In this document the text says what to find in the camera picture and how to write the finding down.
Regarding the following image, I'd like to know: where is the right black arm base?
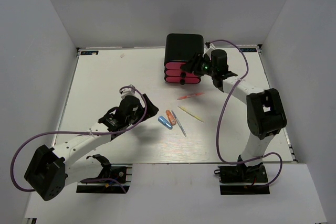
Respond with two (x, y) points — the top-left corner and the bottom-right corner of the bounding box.
(214, 163), (270, 195)

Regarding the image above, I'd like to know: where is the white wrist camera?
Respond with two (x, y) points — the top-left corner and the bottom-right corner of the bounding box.
(204, 42), (216, 59)
(119, 85), (135, 99)

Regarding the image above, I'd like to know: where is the clear blue ballpoint pen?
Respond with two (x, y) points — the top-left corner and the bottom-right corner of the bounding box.
(171, 110), (187, 137)

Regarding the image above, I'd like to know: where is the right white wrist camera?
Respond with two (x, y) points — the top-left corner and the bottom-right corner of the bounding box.
(204, 42), (216, 59)

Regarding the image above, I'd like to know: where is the orange double-ended marker pen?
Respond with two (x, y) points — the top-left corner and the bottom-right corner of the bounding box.
(177, 92), (204, 101)

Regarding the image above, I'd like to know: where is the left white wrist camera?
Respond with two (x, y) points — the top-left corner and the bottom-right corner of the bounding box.
(119, 85), (135, 99)

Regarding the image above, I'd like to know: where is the yellow thin highlighter pen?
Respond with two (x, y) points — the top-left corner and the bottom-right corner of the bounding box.
(177, 105), (204, 123)

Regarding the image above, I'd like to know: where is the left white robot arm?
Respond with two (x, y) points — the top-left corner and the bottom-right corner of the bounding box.
(24, 94), (159, 201)

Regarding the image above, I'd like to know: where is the pink drawer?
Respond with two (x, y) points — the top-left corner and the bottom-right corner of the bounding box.
(165, 62), (185, 71)
(165, 69), (198, 78)
(164, 76), (201, 85)

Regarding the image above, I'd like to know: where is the blue translucent correction tape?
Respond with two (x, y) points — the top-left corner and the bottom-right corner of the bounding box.
(158, 116), (173, 130)

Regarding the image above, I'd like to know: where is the black drawer cabinet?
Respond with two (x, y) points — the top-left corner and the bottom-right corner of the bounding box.
(164, 33), (204, 64)

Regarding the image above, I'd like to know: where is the orange translucent correction tape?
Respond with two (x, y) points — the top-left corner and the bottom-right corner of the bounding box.
(165, 110), (176, 126)

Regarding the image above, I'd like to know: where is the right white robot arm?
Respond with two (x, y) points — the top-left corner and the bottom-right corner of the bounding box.
(181, 49), (287, 182)

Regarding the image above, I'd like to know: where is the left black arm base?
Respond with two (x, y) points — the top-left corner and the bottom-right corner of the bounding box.
(76, 154), (132, 194)

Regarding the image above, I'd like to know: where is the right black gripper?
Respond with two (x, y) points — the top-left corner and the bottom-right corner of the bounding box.
(181, 51), (217, 77)

